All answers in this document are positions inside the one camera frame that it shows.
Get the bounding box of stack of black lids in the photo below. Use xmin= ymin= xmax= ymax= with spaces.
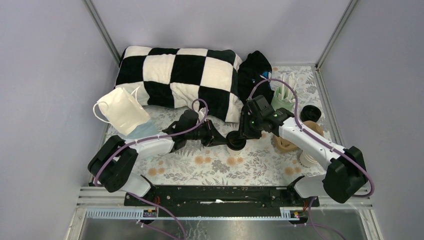
xmin=299 ymin=105 xmax=322 ymax=123

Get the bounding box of black white checkered pillow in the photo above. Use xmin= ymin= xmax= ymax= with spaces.
xmin=115 ymin=45 xmax=242 ymax=123

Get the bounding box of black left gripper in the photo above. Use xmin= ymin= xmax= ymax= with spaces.
xmin=186 ymin=119 xmax=228 ymax=148

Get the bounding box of light blue napkin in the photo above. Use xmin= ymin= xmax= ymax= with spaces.
xmin=126 ymin=119 xmax=159 ymax=140

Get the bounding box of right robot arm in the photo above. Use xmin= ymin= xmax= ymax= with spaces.
xmin=239 ymin=95 xmax=371 ymax=206

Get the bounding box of white paper bag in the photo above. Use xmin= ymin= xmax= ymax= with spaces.
xmin=92 ymin=87 xmax=150 ymax=136

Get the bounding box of brown cardboard cup carrier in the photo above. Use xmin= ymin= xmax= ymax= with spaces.
xmin=272 ymin=120 xmax=324 ymax=153

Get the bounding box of green straw holder cup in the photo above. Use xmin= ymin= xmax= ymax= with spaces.
xmin=271 ymin=86 xmax=296 ymax=112

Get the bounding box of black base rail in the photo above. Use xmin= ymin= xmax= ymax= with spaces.
xmin=144 ymin=185 xmax=320 ymax=218

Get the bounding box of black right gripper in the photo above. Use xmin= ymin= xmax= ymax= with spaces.
xmin=235 ymin=111 xmax=263 ymax=141

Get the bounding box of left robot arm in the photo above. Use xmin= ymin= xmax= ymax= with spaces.
xmin=87 ymin=110 xmax=229 ymax=206

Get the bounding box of stack of paper cups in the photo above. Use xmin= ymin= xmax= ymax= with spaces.
xmin=298 ymin=151 xmax=319 ymax=168

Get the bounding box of black cloth bundle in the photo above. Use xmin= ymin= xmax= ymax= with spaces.
xmin=237 ymin=50 xmax=272 ymax=104

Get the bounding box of floral table mat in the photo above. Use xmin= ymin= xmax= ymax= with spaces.
xmin=92 ymin=65 xmax=345 ymax=188

